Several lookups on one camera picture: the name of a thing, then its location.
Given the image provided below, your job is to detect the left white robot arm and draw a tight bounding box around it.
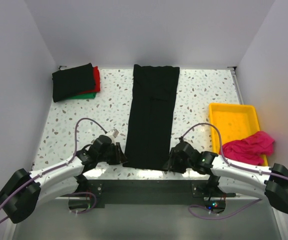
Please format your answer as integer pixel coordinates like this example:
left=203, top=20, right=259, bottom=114
left=0, top=135, right=127, bottom=224

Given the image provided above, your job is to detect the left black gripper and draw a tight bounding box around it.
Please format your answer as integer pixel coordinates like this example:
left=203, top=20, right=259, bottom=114
left=97, top=142, right=128, bottom=165

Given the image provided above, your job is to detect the aluminium frame rail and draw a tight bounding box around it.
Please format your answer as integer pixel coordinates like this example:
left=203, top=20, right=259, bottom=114
left=271, top=207, right=288, bottom=240

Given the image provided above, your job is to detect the folded green t shirt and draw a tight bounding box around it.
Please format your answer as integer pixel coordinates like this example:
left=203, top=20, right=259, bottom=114
left=68, top=92, right=97, bottom=100

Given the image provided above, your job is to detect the folded red t shirt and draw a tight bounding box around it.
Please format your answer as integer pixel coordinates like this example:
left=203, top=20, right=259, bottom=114
left=79, top=66, right=100, bottom=95

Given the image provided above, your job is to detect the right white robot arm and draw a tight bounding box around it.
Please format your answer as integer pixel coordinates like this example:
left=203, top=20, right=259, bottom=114
left=163, top=141, right=288, bottom=214

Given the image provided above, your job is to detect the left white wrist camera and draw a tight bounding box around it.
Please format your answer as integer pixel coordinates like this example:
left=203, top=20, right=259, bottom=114
left=105, top=129, right=119, bottom=142

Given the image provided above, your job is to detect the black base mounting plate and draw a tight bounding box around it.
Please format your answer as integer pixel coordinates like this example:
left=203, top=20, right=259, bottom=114
left=68, top=178, right=234, bottom=210

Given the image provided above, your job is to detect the folded black t shirt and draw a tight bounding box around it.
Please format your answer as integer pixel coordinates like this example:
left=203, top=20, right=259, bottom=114
left=52, top=63, right=96, bottom=103

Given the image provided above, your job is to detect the crumpled pink t shirt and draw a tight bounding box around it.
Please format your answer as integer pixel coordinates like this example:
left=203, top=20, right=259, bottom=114
left=222, top=131, right=275, bottom=166

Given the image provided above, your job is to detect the yellow plastic tray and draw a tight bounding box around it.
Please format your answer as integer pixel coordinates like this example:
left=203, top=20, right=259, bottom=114
left=209, top=103, right=268, bottom=166

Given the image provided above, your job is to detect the black t shirt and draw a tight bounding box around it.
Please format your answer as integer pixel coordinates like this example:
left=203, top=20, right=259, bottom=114
left=123, top=64, right=180, bottom=170
left=52, top=63, right=96, bottom=103

